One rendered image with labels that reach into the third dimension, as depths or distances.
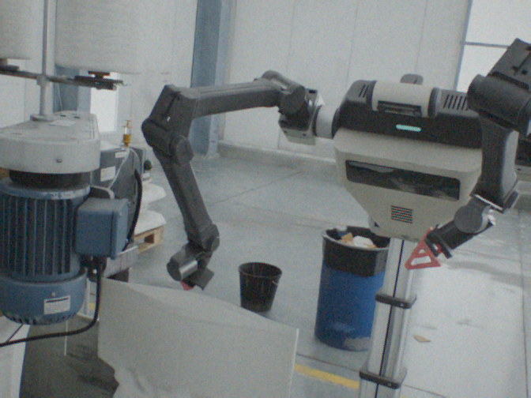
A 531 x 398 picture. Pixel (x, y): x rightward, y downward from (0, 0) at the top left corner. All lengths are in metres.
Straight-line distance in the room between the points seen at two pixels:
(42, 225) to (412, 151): 0.91
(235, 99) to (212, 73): 8.65
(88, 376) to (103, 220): 1.09
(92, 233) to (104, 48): 0.33
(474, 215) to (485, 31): 7.96
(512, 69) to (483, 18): 8.18
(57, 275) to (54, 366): 1.08
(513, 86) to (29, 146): 0.76
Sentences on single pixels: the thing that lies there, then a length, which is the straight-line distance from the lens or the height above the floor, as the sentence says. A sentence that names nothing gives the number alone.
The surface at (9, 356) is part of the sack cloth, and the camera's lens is 1.79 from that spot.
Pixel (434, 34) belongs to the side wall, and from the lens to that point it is 9.25.
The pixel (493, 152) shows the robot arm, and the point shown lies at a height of 1.47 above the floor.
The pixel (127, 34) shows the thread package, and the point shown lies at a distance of 1.16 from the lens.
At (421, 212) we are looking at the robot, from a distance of 1.66.
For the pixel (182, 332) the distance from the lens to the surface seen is 1.34.
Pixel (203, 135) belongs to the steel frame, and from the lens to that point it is 10.11.
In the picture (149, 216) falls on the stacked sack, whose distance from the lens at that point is 5.02.
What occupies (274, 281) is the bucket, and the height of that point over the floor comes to 0.22.
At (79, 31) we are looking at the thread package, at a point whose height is 1.60.
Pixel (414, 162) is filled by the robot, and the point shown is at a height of 1.38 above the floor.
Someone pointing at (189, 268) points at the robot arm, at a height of 1.05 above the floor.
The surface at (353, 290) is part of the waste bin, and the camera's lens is 3.50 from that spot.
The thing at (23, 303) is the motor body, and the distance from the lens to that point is 1.12.
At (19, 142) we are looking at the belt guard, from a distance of 1.04.
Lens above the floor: 1.57
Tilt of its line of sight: 12 degrees down
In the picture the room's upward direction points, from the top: 7 degrees clockwise
